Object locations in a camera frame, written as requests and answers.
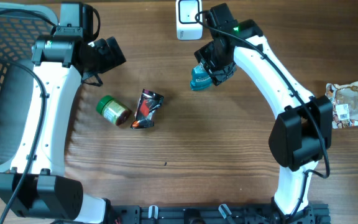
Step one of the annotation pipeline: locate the blue mouthwash bottle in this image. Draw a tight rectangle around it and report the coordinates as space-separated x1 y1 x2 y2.
190 64 212 91

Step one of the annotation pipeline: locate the green lid jar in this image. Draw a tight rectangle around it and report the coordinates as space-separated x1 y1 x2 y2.
96 95 132 126

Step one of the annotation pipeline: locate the hex wrench set packet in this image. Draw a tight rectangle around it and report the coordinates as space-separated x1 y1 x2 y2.
131 89 164 129

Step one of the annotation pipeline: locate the cookie snack pouch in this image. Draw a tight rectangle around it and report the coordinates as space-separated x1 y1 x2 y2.
325 81 358 129

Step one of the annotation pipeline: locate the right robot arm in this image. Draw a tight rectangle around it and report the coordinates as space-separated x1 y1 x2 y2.
195 3 333 223

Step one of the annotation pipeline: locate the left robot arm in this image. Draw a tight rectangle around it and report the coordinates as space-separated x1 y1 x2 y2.
0 2 126 223

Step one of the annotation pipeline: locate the white barcode scanner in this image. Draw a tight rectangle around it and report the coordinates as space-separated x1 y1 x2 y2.
175 0 203 40

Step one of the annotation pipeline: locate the grey plastic mesh basket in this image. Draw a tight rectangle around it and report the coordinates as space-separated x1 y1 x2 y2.
0 2 58 172

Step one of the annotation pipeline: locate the left camera cable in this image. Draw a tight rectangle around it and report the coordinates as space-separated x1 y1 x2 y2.
0 8 58 224

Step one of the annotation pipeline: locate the camera cable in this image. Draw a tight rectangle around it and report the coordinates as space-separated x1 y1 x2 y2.
0 8 58 224
194 11 331 218

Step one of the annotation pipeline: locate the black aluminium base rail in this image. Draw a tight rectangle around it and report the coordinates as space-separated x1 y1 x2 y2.
106 203 331 224

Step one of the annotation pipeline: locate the right camera cable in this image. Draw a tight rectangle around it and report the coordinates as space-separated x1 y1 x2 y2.
194 11 331 218

